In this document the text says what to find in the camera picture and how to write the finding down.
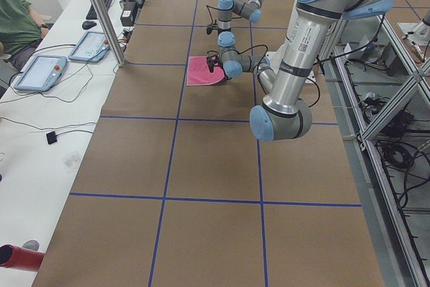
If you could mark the far teach pendant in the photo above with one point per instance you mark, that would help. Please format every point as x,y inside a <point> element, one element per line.
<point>91,48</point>

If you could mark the aluminium frame post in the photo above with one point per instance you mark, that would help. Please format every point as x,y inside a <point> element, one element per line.
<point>108,29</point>

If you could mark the aluminium side frame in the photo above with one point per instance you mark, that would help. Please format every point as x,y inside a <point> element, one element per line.
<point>378,74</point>

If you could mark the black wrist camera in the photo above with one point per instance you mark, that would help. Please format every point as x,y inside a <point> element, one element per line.
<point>210,28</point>
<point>212,61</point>

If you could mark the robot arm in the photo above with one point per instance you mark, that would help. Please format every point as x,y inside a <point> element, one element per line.
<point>282,114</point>
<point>250,10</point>

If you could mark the black power adapter box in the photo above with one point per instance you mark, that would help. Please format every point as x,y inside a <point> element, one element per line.
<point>129,13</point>

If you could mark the red cylinder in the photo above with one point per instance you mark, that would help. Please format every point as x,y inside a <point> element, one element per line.
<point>20,258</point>

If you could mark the pink and grey towel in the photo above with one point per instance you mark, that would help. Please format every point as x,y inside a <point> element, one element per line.
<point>198,72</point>

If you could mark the white pedestal column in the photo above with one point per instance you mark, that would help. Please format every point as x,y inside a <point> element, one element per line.
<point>304,37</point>

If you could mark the black computer mouse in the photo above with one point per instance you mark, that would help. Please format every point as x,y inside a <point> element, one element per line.
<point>86,25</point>

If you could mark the near teach pendant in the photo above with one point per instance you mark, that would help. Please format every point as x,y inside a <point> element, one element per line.
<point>42,73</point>

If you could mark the person in green shirt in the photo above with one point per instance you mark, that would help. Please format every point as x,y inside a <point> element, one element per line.
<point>22,30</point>

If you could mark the small black square puck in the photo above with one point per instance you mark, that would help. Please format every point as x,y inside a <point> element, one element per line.
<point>51,137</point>

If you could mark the teach pendant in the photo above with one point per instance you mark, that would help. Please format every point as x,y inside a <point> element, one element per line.
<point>91,48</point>
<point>42,73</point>

